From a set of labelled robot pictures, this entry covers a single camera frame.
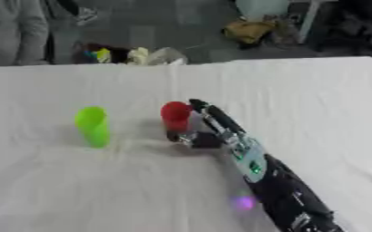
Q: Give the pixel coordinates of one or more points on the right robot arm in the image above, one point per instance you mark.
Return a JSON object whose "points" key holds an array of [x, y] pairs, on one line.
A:
{"points": [[279, 181]]}

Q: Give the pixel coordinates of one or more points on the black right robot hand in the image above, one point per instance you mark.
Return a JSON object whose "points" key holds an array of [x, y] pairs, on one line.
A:
{"points": [[222, 120]]}

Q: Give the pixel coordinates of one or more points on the tan cloth bag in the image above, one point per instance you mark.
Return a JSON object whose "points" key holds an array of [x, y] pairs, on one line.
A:
{"points": [[250, 30]]}

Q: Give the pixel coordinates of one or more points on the pale green bin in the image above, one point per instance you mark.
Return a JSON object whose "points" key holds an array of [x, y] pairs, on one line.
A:
{"points": [[260, 9]]}

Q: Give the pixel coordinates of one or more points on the dark bag with colourful items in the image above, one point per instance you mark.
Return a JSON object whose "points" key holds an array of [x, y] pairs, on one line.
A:
{"points": [[96, 54]]}

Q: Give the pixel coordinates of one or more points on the red plastic cup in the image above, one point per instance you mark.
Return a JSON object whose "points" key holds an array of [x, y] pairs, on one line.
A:
{"points": [[175, 116]]}

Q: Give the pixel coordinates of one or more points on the white plastic bag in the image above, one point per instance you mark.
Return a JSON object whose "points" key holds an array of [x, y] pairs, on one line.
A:
{"points": [[160, 56]]}

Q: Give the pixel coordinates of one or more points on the white table leg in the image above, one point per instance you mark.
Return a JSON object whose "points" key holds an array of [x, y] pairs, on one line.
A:
{"points": [[310, 20]]}

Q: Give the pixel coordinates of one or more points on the person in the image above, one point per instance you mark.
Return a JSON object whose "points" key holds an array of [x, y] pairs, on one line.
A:
{"points": [[14, 31]]}

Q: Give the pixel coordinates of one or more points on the green plastic cup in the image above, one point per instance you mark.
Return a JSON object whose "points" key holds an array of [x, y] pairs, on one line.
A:
{"points": [[93, 125]]}

